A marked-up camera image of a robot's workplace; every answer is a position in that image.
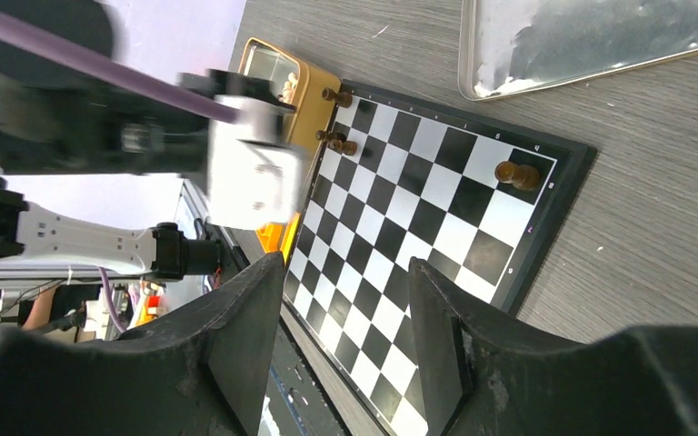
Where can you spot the yellow triangular toy frame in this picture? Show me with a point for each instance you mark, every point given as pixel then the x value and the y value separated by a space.
pixel 276 237

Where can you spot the dark pawn on board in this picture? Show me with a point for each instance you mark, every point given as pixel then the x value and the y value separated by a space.
pixel 325 136

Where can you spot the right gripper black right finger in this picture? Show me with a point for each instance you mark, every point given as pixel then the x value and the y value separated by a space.
pixel 484 372

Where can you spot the tin lid with bears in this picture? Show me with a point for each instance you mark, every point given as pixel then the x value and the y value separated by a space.
pixel 516 47

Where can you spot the black white folding chessboard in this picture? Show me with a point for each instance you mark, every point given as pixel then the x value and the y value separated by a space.
pixel 422 185

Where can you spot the dark rook corner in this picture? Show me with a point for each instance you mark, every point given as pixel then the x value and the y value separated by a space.
pixel 522 177

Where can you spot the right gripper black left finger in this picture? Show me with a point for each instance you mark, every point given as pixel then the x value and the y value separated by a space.
pixel 201 369

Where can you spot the dark chess piece on board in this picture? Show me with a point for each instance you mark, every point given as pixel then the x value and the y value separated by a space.
pixel 342 99

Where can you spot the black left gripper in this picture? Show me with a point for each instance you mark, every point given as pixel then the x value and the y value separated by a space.
pixel 219 82

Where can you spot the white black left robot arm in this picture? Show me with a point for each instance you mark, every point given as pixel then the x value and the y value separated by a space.
pixel 67 107

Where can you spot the gold tin box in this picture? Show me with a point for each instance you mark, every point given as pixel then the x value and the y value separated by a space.
pixel 300 83

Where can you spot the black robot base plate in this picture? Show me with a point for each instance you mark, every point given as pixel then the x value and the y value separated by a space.
pixel 295 402

